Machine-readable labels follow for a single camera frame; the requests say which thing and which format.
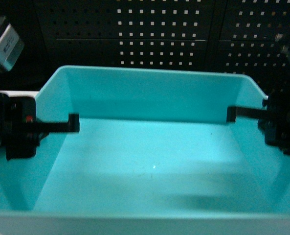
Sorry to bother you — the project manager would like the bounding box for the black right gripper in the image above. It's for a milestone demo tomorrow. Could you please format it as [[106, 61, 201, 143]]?
[[226, 92, 290, 156]]

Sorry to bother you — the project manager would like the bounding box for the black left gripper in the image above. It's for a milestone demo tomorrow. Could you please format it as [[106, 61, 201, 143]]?
[[0, 93, 80, 161]]

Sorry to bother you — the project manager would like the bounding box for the turquoise plastic bin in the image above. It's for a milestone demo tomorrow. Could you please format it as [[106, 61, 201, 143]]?
[[0, 66, 290, 235]]

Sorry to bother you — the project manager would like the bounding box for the black perforated panel right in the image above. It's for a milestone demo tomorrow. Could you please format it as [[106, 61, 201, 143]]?
[[214, 0, 290, 94]]

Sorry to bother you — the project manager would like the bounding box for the black perforated pegboard panel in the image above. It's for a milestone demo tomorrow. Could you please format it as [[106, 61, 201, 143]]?
[[34, 0, 215, 71]]

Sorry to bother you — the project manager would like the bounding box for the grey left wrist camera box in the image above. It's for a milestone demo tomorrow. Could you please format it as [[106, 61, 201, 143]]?
[[0, 16, 24, 73]]

